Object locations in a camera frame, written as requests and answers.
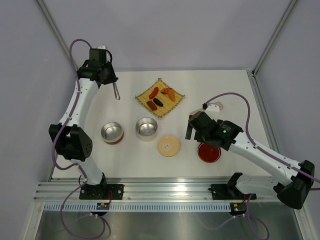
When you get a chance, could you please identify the red-based steel lunch container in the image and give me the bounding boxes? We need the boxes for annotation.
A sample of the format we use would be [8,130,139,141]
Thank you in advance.
[100,121,124,145]

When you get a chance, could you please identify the red round lid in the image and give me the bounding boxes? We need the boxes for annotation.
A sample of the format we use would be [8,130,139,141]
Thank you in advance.
[197,143,222,164]

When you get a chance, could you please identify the right aluminium frame post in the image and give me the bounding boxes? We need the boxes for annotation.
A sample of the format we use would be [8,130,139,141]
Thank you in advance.
[251,0,299,78]

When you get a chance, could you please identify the black sea cucumber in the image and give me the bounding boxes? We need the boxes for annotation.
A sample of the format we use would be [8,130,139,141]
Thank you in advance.
[153,98,164,107]

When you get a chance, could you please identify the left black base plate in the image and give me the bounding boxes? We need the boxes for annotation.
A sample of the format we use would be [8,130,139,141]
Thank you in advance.
[79,184,125,200]

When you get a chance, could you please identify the aluminium frame post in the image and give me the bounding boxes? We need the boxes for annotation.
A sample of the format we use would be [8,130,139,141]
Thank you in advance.
[251,0,299,78]
[35,0,77,76]

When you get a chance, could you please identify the orange spotted food piece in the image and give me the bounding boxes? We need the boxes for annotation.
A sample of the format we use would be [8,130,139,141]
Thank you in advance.
[160,88,173,95]

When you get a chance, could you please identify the beige steel lunch container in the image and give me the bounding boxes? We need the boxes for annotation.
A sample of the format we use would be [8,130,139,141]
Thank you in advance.
[135,117,158,142]

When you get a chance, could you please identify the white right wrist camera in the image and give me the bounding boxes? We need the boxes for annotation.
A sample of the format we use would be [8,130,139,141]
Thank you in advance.
[202,103,220,119]

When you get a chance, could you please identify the red sausage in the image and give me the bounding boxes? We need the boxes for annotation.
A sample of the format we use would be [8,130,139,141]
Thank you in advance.
[149,87,159,99]

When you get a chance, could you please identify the metal serving tongs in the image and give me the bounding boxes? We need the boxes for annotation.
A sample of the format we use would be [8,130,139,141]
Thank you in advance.
[112,82,121,101]

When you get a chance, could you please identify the left aluminium frame post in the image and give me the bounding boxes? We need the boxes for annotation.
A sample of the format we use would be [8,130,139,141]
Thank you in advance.
[35,0,77,76]

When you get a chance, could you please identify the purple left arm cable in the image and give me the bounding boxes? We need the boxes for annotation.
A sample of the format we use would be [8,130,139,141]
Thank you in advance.
[51,38,112,238]

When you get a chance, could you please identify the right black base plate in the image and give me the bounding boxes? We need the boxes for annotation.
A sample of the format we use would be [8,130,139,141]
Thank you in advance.
[208,183,250,200]

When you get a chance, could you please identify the woven bamboo tray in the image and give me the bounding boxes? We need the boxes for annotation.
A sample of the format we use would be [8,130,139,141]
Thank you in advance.
[135,78,185,119]

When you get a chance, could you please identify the dark red meat slice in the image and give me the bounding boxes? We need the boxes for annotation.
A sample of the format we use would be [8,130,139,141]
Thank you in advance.
[146,101,158,111]

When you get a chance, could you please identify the aluminium mounting rail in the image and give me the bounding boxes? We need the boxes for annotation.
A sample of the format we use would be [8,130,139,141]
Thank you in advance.
[33,176,283,203]

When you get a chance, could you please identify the white slotted cable duct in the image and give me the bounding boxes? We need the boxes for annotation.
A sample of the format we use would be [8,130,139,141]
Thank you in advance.
[44,202,231,213]

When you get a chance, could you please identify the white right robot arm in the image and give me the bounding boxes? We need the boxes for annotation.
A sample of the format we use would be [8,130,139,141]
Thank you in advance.
[185,111,315,210]

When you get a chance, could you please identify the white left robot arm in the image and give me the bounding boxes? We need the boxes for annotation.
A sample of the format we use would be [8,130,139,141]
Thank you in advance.
[48,45,118,199]

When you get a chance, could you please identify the orange fried chicken piece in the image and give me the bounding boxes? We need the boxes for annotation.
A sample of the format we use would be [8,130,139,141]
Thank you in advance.
[167,89,176,102]

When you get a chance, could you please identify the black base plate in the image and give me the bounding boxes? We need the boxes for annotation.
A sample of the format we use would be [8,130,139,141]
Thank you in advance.
[79,184,125,200]
[208,183,250,200]

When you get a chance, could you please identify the cream round lid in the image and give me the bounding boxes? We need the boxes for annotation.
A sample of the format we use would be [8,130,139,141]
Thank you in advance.
[157,135,181,157]

